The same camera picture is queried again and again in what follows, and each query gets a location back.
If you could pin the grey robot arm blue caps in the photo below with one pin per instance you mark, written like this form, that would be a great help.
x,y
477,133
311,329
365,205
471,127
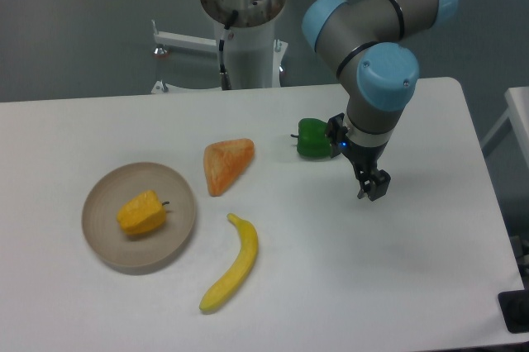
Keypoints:
x,y
360,43

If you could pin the yellow toy banana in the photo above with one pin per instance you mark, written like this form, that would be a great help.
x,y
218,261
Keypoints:
x,y
230,282

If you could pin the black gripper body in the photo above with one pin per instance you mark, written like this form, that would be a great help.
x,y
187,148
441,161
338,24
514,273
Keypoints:
x,y
364,160

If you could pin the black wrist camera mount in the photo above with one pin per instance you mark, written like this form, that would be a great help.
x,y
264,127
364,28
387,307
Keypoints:
x,y
336,133

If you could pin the beige round plate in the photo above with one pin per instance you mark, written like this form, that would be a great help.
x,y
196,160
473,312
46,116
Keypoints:
x,y
146,253

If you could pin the green toy pepper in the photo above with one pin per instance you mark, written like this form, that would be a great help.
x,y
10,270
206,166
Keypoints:
x,y
312,141

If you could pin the orange toy bread wedge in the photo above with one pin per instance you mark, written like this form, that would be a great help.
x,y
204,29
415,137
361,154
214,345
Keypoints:
x,y
224,162

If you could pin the yellow toy pepper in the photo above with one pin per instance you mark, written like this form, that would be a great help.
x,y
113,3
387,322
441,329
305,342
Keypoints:
x,y
142,214

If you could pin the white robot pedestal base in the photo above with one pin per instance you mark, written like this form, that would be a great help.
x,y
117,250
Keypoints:
x,y
244,43

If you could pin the black clamp at table edge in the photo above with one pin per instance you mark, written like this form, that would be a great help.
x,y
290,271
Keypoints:
x,y
514,307

